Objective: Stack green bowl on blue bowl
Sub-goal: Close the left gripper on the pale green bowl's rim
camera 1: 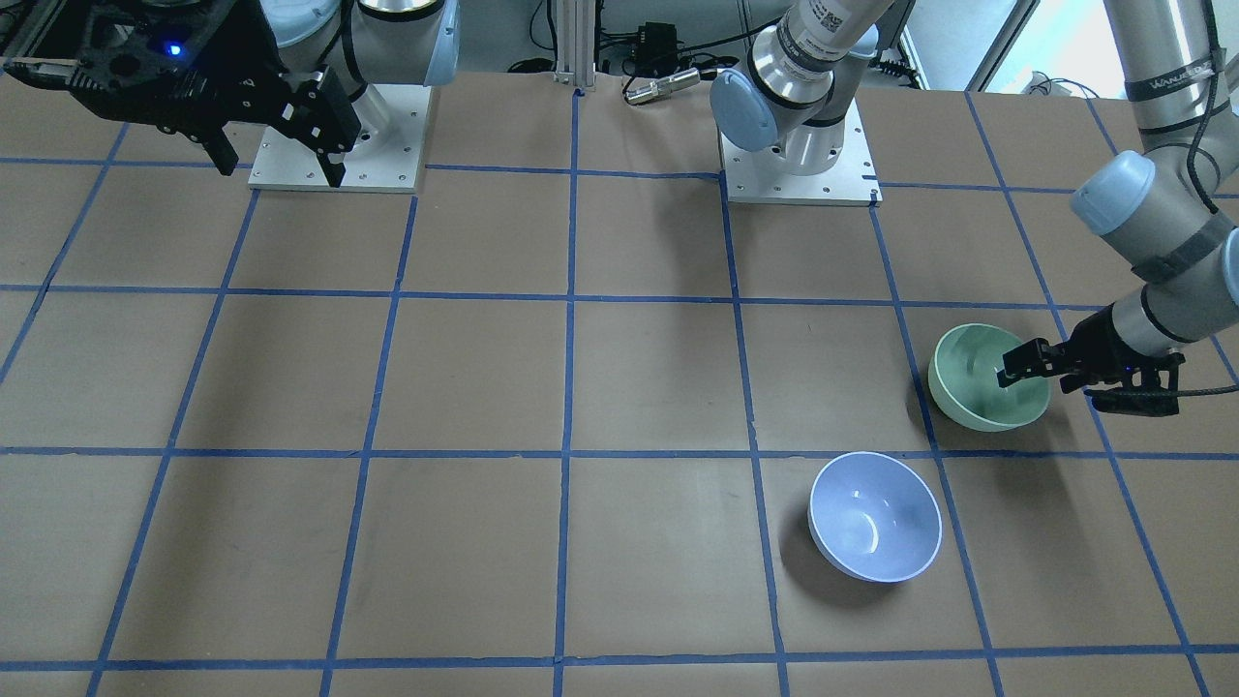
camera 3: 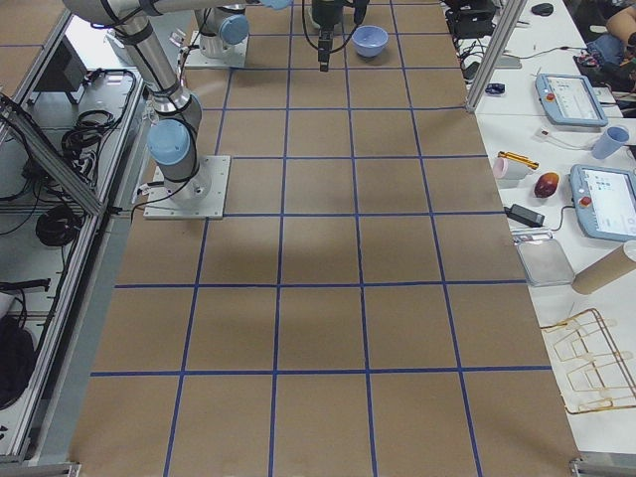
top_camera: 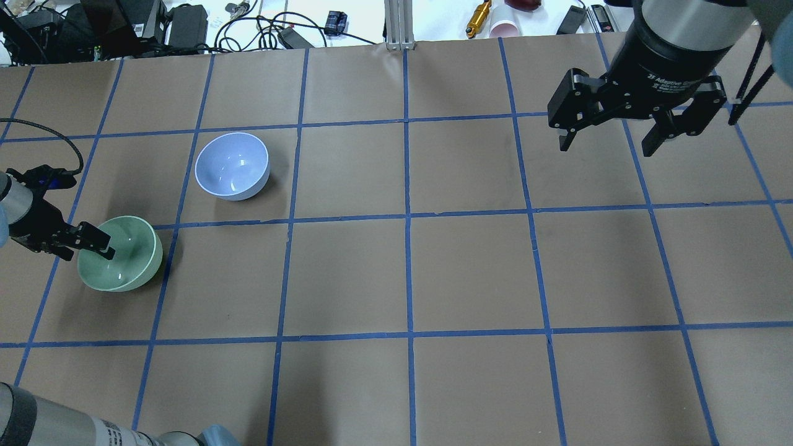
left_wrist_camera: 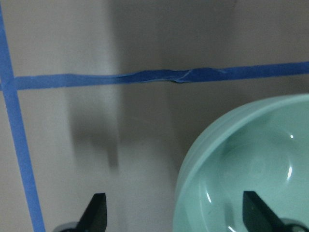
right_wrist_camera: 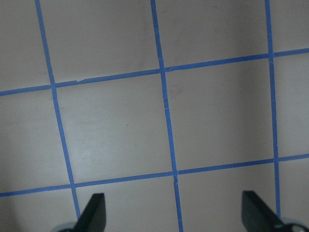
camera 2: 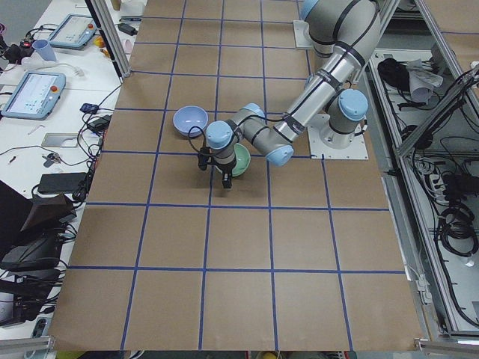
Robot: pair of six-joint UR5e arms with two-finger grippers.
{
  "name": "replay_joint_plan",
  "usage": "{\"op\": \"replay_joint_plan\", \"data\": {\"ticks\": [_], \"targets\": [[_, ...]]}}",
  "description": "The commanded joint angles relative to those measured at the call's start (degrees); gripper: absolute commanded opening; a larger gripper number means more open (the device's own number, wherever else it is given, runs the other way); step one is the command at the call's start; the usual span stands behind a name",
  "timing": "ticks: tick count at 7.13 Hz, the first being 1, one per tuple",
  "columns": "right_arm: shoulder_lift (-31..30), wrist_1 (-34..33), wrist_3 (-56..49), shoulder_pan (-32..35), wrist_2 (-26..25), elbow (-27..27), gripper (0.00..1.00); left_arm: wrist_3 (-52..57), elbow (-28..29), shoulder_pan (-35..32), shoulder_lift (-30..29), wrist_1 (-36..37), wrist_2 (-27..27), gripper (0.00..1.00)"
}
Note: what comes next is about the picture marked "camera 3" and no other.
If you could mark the blue bowl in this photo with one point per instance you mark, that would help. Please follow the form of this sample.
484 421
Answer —
369 41

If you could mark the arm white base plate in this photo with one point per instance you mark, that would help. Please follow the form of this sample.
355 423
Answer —
213 53
203 197

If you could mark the metal tin tray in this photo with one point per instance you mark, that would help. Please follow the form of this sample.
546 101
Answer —
542 257

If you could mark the light blue plastic cup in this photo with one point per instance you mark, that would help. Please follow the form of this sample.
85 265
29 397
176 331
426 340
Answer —
610 141

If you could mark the teach pendant tablet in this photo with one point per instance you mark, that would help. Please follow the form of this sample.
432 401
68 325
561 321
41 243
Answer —
569 100
604 201

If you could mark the black power adapter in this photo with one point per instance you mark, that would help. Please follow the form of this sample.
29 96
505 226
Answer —
524 216

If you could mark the red mango fruit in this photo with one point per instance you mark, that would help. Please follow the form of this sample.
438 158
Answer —
546 185

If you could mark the aluminium frame post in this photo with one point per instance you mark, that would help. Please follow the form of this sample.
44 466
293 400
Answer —
502 33

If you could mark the cardboard tube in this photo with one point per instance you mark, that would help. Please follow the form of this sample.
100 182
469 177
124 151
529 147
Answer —
607 269

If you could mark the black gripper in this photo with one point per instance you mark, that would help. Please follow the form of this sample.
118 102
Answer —
326 15

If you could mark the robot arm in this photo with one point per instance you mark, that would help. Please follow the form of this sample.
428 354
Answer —
221 29
172 142

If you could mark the gold cylindrical tool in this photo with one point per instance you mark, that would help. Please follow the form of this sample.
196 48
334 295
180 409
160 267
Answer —
519 158

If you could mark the small blue black device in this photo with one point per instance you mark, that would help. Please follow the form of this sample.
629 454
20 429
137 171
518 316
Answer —
495 88

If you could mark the gold wire rack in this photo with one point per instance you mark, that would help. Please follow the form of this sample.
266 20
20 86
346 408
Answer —
593 372

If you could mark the near teach pendant tablet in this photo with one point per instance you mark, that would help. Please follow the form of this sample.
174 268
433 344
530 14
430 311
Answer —
604 201

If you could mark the far teach pendant tablet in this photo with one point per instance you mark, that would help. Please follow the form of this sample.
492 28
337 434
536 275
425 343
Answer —
569 100

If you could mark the pink plastic cup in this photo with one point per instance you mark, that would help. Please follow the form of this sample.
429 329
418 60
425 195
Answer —
509 169

